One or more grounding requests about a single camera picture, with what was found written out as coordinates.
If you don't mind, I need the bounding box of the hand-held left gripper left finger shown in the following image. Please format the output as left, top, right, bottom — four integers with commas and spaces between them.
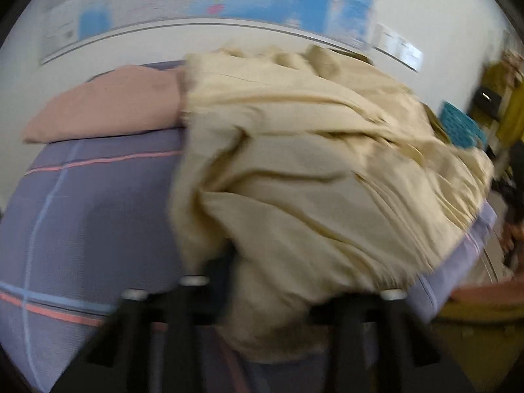
53, 254, 234, 393

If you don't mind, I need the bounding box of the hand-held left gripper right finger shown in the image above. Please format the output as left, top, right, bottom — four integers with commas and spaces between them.
311, 292, 476, 393

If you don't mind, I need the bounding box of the cream garment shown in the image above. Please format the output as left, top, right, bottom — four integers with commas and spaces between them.
168, 44, 496, 363

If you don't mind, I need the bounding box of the person's right forearm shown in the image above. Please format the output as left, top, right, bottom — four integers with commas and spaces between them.
450, 278, 524, 306

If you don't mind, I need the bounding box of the purple plaid bed sheet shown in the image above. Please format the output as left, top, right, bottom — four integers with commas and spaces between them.
0, 61, 498, 393

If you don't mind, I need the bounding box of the olive cloth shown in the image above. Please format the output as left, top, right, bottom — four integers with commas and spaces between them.
432, 301, 524, 381

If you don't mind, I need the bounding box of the pink garment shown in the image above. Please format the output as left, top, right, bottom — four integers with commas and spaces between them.
21, 65, 189, 145

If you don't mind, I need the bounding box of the teal plastic rack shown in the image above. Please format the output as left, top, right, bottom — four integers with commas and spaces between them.
440, 100, 488, 150

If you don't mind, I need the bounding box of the black handbag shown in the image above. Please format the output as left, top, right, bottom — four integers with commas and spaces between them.
471, 86, 504, 121

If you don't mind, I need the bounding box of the yellow-green hanging sweater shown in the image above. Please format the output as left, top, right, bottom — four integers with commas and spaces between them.
481, 61, 524, 148

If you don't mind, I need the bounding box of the white wall switch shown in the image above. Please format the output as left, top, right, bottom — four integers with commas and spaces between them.
409, 43, 423, 73

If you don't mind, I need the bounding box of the white wall socket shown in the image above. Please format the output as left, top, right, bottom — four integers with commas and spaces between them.
395, 33, 412, 65
374, 22, 397, 56

